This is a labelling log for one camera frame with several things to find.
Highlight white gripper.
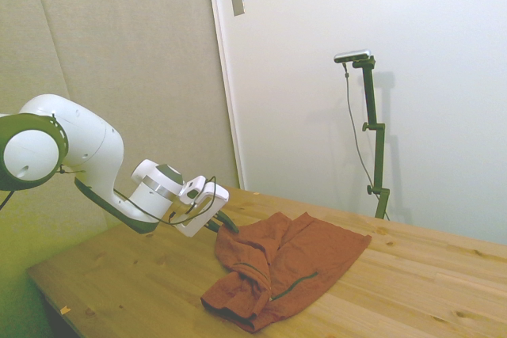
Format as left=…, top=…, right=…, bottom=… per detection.
left=175, top=182, right=240, bottom=239

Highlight rust orange shorts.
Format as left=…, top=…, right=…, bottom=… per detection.
left=200, top=211, right=372, bottom=333

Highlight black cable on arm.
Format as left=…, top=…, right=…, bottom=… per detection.
left=0, top=174, right=218, bottom=226

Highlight white door frame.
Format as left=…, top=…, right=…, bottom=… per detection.
left=204, top=0, right=247, bottom=192

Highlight dark jointed camera stand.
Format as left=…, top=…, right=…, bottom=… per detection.
left=351, top=56, right=391, bottom=220

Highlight grey camera on stand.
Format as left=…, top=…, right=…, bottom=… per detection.
left=334, top=48, right=373, bottom=64

